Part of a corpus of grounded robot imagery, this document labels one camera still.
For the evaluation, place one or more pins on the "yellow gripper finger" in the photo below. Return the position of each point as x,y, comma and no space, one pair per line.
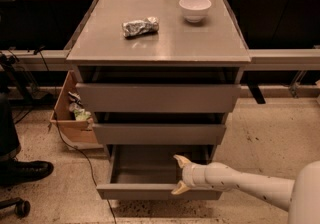
180,188
182,160

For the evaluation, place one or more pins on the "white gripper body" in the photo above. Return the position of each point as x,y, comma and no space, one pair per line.
193,175

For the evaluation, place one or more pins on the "grey bottom drawer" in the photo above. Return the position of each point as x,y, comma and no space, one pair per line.
150,172

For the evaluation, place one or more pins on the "grey drawer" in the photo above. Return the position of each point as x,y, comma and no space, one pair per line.
159,134
150,172
156,98

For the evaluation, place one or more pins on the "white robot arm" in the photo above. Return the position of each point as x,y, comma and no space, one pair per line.
299,197

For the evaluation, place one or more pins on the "grey middle drawer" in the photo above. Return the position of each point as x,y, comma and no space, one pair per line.
159,134

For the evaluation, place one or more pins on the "grey drawer cabinet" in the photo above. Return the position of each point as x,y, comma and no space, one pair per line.
210,52

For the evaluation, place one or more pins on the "grey top drawer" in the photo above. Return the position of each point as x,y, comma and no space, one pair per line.
156,98

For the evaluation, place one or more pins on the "cardboard box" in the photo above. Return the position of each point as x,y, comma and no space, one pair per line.
77,132

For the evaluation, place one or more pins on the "trash in box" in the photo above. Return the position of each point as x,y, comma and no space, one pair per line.
76,107

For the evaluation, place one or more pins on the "crumpled foil chip bag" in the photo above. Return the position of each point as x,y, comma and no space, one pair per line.
141,26

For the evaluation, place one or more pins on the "white bowl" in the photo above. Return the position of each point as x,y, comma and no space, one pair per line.
194,10

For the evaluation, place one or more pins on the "black chair caster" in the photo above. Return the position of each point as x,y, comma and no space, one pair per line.
22,207

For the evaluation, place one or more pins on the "black shoe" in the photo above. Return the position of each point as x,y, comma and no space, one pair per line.
13,172

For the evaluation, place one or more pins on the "dark trouser leg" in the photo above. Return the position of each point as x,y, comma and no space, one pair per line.
9,141

